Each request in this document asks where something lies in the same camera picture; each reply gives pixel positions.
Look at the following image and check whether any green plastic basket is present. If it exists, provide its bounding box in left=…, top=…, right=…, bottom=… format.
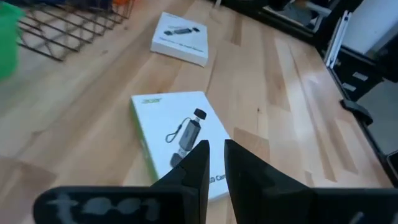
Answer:
left=0, top=1, right=26, bottom=81

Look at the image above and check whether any white box with adapter picture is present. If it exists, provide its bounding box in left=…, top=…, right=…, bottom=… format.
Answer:
left=150, top=11, right=210, bottom=68

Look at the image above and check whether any white box with green edge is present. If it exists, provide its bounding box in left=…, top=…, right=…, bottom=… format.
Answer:
left=129, top=90, right=233, bottom=202

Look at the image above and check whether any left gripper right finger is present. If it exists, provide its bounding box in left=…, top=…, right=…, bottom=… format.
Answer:
left=223, top=139, right=312, bottom=224

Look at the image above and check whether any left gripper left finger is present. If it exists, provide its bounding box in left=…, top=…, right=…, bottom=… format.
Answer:
left=152, top=139, right=211, bottom=224

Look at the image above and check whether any wire metal basket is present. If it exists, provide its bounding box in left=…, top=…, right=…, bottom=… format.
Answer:
left=15, top=0, right=136, bottom=62

